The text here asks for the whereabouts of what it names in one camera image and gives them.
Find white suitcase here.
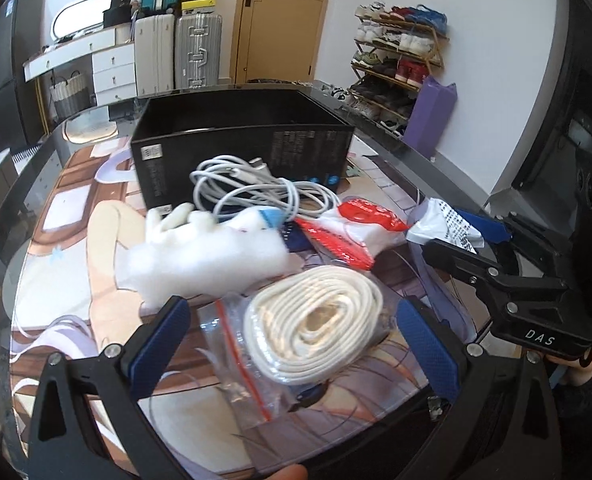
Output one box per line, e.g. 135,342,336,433
134,12,177,97

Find black bag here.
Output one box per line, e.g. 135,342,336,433
103,0,138,29

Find printed desk mat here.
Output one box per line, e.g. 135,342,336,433
8,132,497,467

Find white and blue plush toy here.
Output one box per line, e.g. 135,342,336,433
126,202,291,311

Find person's right hand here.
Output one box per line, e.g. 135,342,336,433
544,350,592,387

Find bagged white rope coil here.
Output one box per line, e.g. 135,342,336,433
197,264,393,422

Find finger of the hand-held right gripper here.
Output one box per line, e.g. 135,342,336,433
456,206,574,283
422,239,582,333

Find black screen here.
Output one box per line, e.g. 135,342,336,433
0,0,53,162

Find shoe rack with shoes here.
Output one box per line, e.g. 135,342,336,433
348,3,450,137

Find white dresser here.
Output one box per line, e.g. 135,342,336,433
23,26,140,107

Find dark blue pouch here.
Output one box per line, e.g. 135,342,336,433
278,225,319,253

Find wooden door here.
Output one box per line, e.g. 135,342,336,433
232,0,337,84

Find woven basket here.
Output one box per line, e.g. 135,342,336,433
49,72,95,120

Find silver suitcase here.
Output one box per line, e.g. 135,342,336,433
174,12,223,92

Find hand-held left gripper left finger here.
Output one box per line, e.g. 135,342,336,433
15,296,197,480

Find purple bag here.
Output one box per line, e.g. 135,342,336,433
402,75,458,160

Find black and white sneakers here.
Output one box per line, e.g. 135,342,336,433
320,82,351,102

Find white cable bundle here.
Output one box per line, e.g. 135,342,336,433
190,155,341,223

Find silver printed packet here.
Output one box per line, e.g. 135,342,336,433
406,198,487,255

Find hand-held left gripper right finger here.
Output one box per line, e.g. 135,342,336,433
395,296,565,480

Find red and white packet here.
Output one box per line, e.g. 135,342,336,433
295,198,409,272

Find black cardboard box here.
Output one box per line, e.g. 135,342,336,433
130,85,355,211

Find oval mirror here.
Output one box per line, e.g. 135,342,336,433
50,0,115,42

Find person's left hand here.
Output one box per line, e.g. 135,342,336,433
255,464,309,480

